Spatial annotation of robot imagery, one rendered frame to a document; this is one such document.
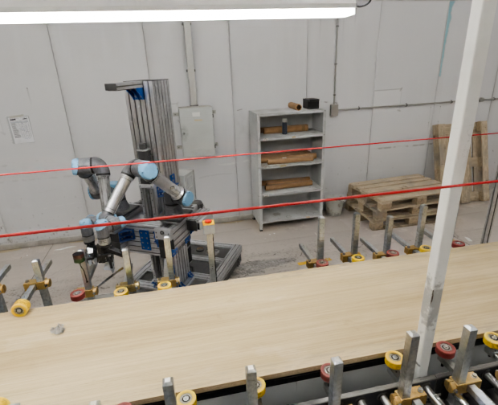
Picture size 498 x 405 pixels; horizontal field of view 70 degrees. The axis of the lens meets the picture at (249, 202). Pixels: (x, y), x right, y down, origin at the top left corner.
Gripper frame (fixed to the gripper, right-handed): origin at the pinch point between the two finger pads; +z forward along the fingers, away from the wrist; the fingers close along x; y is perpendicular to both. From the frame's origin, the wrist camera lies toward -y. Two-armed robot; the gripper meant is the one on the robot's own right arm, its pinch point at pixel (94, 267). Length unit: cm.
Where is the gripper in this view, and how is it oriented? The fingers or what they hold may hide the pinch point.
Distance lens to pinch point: 276.8
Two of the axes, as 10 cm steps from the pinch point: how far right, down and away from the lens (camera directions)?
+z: 0.4, 9.3, 3.6
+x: -9.8, 1.1, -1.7
